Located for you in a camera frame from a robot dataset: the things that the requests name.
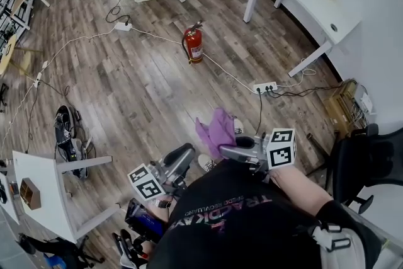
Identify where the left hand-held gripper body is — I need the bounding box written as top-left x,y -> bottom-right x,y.
127,159 -> 189,201

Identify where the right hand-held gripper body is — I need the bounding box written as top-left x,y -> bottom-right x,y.
247,128 -> 297,183

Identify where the purple cloth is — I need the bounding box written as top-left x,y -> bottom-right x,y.
195,107 -> 237,161

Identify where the red fire extinguisher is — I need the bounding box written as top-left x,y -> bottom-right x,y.
181,20 -> 204,66

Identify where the person's right forearm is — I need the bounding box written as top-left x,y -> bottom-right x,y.
270,164 -> 333,221

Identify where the person's right shoe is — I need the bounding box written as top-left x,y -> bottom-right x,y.
232,118 -> 246,136

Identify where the person's shoe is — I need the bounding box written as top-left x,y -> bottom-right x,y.
197,154 -> 219,173
232,118 -> 246,136

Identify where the metal wristwatch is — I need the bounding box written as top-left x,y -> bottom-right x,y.
147,198 -> 173,209

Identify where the person's left shoe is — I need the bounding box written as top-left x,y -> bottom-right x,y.
197,154 -> 219,173

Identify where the blue screen device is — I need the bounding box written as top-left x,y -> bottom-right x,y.
124,197 -> 165,236

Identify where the white power strip with plugs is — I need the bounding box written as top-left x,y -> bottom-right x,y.
253,81 -> 278,94

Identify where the black waist harness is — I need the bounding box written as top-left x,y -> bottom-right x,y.
111,228 -> 152,269

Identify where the cardboard box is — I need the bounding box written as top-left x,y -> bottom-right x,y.
324,80 -> 358,136

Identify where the person's black shirt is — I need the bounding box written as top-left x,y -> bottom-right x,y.
147,160 -> 382,269

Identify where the black mesh office chair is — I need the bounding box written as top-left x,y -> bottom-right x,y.
307,122 -> 403,215

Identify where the white network device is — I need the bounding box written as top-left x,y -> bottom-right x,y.
352,84 -> 378,123

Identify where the black oval tray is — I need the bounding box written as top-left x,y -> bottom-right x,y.
53,105 -> 80,149

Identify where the wooden box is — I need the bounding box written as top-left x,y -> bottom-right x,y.
19,177 -> 42,210

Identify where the small white power strip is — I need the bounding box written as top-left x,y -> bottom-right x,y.
113,21 -> 133,32

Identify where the black chair base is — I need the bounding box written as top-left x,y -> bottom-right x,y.
0,83 -> 9,113

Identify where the round wooden table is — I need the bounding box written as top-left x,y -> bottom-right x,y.
0,33 -> 43,76

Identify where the grey device with cables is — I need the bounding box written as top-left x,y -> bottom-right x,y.
55,135 -> 97,180

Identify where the white power cable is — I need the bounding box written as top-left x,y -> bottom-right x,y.
130,26 -> 256,93
0,26 -> 116,155

